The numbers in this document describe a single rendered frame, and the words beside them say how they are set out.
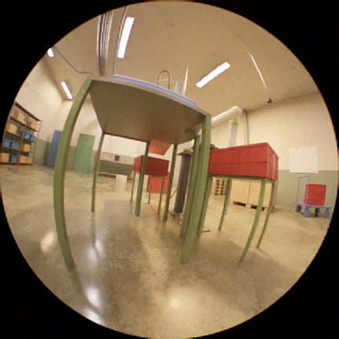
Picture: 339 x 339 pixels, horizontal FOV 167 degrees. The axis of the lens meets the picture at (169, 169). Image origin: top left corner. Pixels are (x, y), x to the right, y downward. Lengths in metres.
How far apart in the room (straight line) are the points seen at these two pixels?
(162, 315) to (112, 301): 0.21
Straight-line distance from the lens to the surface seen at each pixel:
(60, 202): 0.55
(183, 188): 1.74
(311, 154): 5.04
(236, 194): 3.26
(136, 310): 0.59
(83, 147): 6.84
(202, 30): 3.83
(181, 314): 0.61
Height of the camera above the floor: 0.55
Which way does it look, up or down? 3 degrees up
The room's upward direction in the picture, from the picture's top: 8 degrees clockwise
